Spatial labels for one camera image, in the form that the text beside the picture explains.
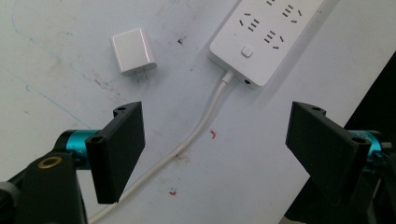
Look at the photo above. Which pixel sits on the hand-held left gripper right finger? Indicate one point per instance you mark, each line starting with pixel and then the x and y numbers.
pixel 323 149

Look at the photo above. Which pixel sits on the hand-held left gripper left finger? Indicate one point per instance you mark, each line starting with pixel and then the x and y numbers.
pixel 116 152

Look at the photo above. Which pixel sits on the white charger plug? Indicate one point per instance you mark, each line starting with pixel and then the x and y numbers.
pixel 133 52

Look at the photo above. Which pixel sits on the white power strip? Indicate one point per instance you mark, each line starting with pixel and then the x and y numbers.
pixel 263 37

